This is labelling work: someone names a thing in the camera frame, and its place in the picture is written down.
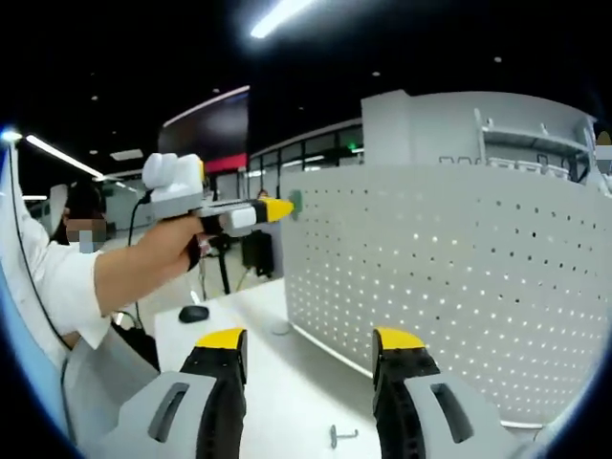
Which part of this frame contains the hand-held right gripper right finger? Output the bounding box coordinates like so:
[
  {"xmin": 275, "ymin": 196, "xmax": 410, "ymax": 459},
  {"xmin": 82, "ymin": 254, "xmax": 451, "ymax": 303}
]
[{"xmin": 371, "ymin": 326, "xmax": 503, "ymax": 459}]

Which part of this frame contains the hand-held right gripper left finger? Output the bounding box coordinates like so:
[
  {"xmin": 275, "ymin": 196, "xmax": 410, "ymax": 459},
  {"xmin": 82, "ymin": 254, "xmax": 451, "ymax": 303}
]
[{"xmin": 93, "ymin": 326, "xmax": 250, "ymax": 459}]

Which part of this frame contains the dark metal hook assembly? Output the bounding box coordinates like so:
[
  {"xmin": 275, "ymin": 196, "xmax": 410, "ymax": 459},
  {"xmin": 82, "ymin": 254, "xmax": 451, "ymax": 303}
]
[{"xmin": 329, "ymin": 424, "xmax": 360, "ymax": 449}]

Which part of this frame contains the grey perforated mounting plate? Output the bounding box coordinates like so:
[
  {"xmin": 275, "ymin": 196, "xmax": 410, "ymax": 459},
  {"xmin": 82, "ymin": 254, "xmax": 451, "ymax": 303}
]
[{"xmin": 279, "ymin": 162, "xmax": 612, "ymax": 429}]

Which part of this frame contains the person's left hand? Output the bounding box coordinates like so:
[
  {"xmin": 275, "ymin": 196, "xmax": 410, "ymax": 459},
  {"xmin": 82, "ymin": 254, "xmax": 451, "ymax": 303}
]
[{"xmin": 146, "ymin": 215, "xmax": 212, "ymax": 273}]

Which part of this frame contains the black box on floor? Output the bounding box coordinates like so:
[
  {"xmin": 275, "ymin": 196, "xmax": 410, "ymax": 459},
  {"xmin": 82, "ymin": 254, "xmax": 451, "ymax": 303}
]
[{"xmin": 241, "ymin": 229, "xmax": 276, "ymax": 279}]

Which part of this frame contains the black tripod stand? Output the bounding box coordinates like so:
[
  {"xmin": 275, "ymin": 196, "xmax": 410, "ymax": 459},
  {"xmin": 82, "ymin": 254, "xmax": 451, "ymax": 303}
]
[{"xmin": 209, "ymin": 233, "xmax": 233, "ymax": 295}]

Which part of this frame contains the person's head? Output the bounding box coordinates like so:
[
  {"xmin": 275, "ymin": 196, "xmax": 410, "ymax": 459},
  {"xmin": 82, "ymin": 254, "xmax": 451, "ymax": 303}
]
[{"xmin": 50, "ymin": 181, "xmax": 109, "ymax": 254}]

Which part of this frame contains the black computer mouse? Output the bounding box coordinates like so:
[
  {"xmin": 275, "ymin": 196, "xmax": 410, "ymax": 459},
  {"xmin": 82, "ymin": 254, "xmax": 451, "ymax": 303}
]
[{"xmin": 178, "ymin": 305, "xmax": 210, "ymax": 324}]

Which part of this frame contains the black bag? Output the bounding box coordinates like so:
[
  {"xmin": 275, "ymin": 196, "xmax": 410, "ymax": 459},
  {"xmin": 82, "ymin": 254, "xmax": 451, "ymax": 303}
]
[{"xmin": 112, "ymin": 310, "xmax": 162, "ymax": 372}]

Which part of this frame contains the ceiling light strip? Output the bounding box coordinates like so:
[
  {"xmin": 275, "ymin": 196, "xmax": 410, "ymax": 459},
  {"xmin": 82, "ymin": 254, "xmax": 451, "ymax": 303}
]
[
  {"xmin": 251, "ymin": 0, "xmax": 317, "ymax": 39},
  {"xmin": 26, "ymin": 133, "xmax": 104, "ymax": 179}
]

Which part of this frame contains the red wall sign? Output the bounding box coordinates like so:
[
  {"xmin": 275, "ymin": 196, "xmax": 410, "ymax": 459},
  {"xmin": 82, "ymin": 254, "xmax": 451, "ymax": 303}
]
[{"xmin": 204, "ymin": 152, "xmax": 250, "ymax": 174}]

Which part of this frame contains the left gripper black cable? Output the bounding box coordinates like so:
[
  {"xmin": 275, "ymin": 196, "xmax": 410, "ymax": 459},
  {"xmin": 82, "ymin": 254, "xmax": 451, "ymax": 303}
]
[{"xmin": 126, "ymin": 190, "xmax": 154, "ymax": 326}]

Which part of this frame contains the thin black chest cable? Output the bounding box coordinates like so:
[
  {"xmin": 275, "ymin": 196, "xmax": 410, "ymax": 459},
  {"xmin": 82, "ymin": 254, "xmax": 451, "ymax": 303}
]
[{"xmin": 8, "ymin": 145, "xmax": 77, "ymax": 441}]

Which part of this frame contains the white wall shelf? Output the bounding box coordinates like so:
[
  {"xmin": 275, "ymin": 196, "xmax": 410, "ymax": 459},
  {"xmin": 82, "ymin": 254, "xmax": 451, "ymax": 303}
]
[{"xmin": 472, "ymin": 107, "xmax": 599, "ymax": 186}]

